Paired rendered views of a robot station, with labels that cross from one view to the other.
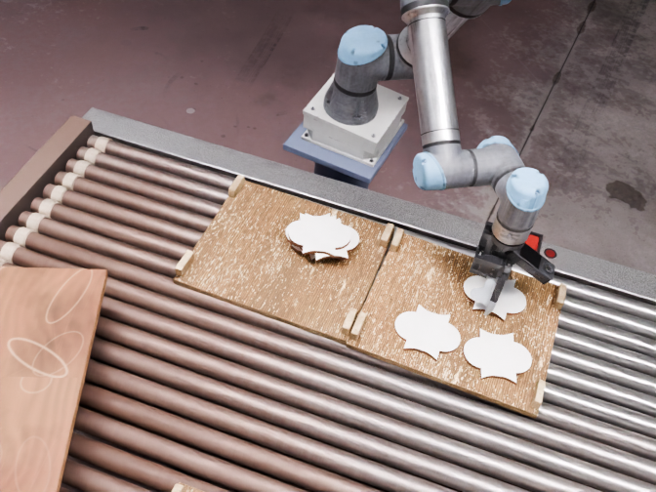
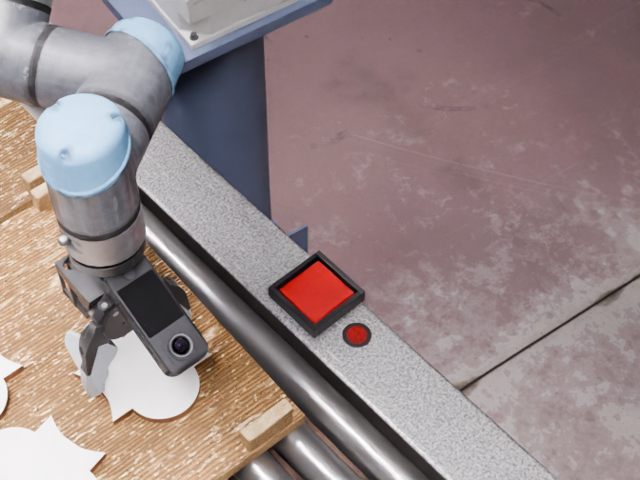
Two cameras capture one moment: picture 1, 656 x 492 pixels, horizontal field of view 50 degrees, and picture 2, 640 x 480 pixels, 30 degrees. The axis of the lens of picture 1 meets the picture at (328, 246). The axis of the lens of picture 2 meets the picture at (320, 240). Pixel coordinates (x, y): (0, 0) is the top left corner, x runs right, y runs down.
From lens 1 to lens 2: 106 cm
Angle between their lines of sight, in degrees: 21
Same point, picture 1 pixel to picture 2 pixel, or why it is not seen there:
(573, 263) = (388, 373)
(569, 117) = not seen: outside the picture
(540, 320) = (190, 454)
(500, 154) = (102, 56)
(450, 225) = (208, 203)
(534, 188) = (62, 144)
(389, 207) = not seen: hidden behind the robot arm
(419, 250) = not seen: hidden behind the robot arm
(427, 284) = (41, 292)
